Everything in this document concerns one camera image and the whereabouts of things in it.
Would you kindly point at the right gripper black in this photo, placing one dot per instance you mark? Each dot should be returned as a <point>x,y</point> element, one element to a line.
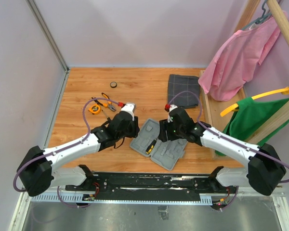
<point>164,125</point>

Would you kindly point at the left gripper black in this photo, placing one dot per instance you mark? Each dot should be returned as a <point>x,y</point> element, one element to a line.
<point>135,128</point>

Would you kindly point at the grey plastic tool case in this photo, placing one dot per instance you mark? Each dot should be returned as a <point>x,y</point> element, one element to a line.
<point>165,154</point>

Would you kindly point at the flathead screwdriver black yellow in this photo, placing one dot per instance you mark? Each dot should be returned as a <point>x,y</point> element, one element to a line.
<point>151,147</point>

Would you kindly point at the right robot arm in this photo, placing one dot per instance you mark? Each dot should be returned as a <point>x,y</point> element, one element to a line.
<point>262,168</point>

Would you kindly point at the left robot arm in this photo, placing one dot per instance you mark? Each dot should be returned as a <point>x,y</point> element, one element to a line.
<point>42,169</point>

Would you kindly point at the phillips screwdriver black yellow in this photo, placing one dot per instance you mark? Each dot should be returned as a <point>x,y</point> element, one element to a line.
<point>105,114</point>

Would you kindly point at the orange black pliers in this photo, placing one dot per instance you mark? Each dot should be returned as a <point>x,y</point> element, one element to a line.
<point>108,104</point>

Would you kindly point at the yellow tape measure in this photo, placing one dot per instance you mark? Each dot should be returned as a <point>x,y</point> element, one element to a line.
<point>95,109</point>

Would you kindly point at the dark grey checked cloth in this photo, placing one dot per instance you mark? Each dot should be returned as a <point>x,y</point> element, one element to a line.
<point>182,90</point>

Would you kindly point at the wooden clothes rack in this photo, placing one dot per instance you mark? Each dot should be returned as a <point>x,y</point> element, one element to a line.
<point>213,109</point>

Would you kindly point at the green shirt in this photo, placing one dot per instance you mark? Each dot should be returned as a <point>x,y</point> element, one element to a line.
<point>250,116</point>

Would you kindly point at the pink shirt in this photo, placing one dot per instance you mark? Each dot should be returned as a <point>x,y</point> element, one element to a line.
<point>236,60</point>

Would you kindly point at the yellow clothes hanger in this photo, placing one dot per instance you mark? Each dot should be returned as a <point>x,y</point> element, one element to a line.
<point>234,107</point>

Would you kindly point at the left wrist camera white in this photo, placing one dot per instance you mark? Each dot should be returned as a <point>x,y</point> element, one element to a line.
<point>129,108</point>

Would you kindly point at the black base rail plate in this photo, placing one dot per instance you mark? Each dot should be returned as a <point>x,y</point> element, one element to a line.
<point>152,186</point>

